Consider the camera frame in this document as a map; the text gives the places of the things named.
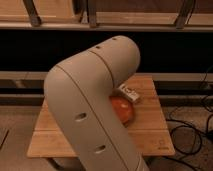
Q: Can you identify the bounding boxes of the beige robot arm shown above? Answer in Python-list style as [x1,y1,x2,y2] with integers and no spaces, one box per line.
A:
[44,36,149,171]

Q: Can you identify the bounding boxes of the orange round bowl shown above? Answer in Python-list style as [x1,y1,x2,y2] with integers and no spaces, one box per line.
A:
[110,96,134,125]

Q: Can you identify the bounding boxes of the wooden board table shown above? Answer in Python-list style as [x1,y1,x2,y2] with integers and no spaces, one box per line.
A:
[27,75,175,158]

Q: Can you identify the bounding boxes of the white eraser with label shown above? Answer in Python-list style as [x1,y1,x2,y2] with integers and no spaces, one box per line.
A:
[117,84,140,103]

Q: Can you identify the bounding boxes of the wooden shelf with metal legs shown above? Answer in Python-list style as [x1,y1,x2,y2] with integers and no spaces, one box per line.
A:
[0,0,213,32]

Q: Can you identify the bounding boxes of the black cable on floor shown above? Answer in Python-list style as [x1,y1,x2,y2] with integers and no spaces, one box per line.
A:
[161,65,213,171]

